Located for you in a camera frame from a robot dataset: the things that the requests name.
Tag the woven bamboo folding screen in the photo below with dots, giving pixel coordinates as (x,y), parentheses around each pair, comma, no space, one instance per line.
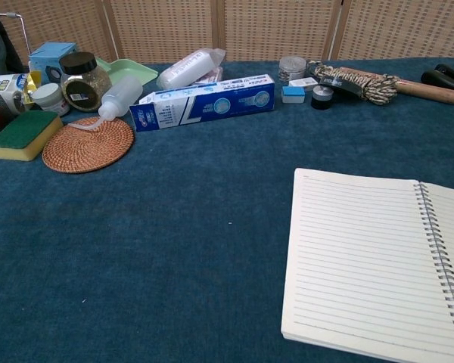
(272,30)

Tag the blue table cloth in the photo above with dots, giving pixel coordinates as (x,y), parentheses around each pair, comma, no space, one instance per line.
(117,246)

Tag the clear bag of white pads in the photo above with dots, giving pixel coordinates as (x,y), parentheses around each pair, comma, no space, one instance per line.
(189,70)

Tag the small black jar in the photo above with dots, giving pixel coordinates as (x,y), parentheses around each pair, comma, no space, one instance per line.
(321,100)

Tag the small white pink packet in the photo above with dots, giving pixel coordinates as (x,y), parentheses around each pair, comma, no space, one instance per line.
(213,75)

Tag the blue white block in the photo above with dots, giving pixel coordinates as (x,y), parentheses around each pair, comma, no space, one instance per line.
(293,94)

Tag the light blue cardboard box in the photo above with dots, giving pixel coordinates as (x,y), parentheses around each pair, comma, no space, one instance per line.
(49,54)

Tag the glass jar black lid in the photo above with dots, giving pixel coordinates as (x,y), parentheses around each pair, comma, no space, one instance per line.
(85,89)

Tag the white yellow bag roll pack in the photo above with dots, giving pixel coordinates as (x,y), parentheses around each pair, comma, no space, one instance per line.
(11,89)

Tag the brown wooden rolling pin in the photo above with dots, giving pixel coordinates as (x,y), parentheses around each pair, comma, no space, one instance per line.
(423,90)

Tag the green yellow sponge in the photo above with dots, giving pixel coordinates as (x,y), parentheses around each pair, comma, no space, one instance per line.
(22,132)

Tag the clear jar of pins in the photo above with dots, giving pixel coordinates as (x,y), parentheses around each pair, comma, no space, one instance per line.
(292,68)

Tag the green plastic dustpan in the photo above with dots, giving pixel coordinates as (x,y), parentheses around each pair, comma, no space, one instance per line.
(136,72)

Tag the blue white toothpaste box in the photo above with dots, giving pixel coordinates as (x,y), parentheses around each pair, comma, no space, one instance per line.
(212,102)

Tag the round woven rattan coaster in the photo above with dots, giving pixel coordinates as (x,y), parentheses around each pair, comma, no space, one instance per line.
(87,147)

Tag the spiral lined notebook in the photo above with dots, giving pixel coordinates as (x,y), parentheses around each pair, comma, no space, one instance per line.
(355,264)

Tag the metal towel rack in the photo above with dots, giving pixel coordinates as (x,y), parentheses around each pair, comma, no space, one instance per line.
(24,34)

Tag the small white jar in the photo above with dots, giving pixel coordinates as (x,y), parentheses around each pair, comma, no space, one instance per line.
(49,98)

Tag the translucent squeeze bottle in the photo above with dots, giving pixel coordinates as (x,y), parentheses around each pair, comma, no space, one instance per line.
(121,92)

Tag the black stapler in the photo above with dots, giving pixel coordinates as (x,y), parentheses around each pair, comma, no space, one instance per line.
(442,75)

